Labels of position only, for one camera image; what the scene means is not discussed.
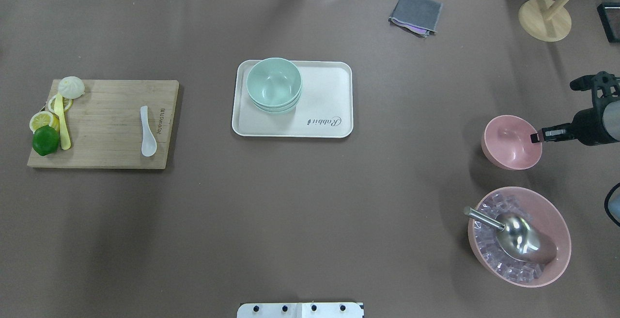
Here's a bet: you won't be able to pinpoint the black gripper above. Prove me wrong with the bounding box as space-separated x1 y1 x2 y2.
530 71 620 146

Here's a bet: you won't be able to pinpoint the small pink bowl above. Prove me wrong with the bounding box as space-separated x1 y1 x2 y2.
480 115 543 171

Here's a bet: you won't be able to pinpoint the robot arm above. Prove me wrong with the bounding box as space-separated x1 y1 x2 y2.
530 71 620 146

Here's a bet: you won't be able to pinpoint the large pink ice bowl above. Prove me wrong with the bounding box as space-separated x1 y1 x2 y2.
464 186 572 288

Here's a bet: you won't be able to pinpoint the upper green bowl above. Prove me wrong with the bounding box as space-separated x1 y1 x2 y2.
247 58 303 109

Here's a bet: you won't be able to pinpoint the white ceramic spoon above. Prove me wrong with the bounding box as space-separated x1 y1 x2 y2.
139 106 157 157

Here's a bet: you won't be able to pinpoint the yellow plastic spoon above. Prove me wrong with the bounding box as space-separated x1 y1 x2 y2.
53 93 72 150

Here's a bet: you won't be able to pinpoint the metal ice scoop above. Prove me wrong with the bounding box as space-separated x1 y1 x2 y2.
463 206 558 264

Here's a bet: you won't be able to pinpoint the wooden mug tree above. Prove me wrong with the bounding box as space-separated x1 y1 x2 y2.
518 0 572 42

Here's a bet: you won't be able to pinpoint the grey folded cloth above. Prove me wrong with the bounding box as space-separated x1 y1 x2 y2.
388 0 443 37

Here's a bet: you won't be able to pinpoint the cream serving tray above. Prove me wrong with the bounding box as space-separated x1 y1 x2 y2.
231 60 354 138

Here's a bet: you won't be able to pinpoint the wooden cutting board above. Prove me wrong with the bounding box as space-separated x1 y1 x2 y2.
27 79 179 169

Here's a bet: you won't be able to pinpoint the white steamed bun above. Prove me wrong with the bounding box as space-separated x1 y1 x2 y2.
58 77 86 99

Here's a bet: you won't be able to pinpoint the lemon slice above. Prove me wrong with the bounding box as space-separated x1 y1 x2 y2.
46 95 73 114
29 111 60 133

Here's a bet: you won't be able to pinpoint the green lime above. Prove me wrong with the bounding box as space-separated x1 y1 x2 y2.
32 126 60 156

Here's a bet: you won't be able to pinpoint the white camera post base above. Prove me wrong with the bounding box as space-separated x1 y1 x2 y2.
236 302 365 318

